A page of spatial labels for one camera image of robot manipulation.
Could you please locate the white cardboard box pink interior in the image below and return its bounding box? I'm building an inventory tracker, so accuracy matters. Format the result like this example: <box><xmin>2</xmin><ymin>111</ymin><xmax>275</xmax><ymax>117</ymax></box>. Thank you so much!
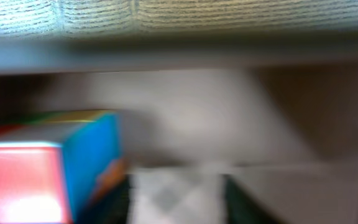
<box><xmin>0</xmin><ymin>40</ymin><xmax>358</xmax><ymax>223</ymax></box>

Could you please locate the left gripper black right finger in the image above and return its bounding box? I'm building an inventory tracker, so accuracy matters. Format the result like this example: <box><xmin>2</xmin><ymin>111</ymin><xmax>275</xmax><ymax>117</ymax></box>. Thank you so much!
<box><xmin>223</xmin><ymin>175</ymin><xmax>278</xmax><ymax>224</ymax></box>

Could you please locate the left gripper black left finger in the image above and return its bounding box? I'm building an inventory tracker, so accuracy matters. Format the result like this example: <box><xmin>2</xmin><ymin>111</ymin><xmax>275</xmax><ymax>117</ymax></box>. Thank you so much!
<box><xmin>76</xmin><ymin>175</ymin><xmax>131</xmax><ymax>224</ymax></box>

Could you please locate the multicoloured puzzle cube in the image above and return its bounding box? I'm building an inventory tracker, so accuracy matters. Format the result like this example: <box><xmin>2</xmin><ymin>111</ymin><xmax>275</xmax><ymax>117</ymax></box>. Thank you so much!
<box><xmin>0</xmin><ymin>110</ymin><xmax>125</xmax><ymax>223</ymax></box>

